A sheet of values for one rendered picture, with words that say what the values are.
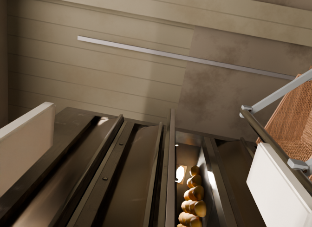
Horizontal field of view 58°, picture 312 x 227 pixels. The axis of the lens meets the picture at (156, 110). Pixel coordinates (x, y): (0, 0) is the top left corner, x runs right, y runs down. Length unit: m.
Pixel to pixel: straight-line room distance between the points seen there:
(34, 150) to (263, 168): 0.13
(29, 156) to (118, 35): 2.89
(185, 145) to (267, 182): 1.70
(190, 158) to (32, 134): 1.76
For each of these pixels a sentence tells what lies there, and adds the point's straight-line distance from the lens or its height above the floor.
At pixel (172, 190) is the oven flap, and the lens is 0.91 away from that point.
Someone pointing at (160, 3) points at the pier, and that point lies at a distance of 2.79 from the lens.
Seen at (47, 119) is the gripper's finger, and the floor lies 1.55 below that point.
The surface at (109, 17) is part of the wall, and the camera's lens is 3.04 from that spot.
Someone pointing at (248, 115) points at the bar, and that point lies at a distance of 1.07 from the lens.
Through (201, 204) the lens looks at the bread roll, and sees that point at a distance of 1.44.
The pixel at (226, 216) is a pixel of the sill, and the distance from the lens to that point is 1.14.
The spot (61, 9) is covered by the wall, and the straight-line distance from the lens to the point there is 3.19.
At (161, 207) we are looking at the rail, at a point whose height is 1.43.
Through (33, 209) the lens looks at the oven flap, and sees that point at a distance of 1.05.
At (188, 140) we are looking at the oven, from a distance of 1.85.
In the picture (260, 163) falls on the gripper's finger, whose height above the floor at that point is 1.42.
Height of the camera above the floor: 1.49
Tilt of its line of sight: 1 degrees up
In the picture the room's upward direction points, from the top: 79 degrees counter-clockwise
